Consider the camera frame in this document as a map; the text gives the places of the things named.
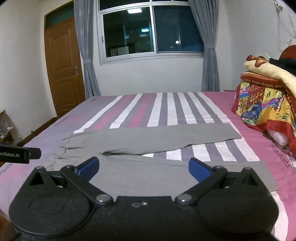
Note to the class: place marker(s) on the colourful printed blanket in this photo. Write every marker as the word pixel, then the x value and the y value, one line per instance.
pixel 261 99

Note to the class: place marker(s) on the grey pants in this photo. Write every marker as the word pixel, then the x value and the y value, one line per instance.
pixel 150 139

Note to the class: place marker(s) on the dark red cushion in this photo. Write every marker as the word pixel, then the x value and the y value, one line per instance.
pixel 290 52

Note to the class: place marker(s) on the sliding glass window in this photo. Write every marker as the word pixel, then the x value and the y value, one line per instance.
pixel 150 30

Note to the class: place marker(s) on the cream printed blanket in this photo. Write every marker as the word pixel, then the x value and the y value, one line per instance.
pixel 278 72

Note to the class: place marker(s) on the striped pink bed sheet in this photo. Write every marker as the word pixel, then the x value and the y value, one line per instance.
pixel 161 106

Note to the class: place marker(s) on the transom window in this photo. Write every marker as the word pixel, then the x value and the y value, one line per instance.
pixel 59 15

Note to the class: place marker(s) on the wooden door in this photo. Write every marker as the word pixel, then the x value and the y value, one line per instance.
pixel 62 69

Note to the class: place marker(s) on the grey curtain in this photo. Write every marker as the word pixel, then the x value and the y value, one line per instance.
pixel 209 51
pixel 86 46

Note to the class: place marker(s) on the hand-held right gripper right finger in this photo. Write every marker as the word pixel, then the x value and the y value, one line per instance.
pixel 198 170

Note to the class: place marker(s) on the black cloth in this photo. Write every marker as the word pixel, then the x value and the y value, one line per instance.
pixel 284 63

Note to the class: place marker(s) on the white pillow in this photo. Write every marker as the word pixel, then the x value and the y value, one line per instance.
pixel 279 139

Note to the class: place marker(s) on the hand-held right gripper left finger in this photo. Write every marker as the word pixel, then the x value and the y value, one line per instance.
pixel 89 165

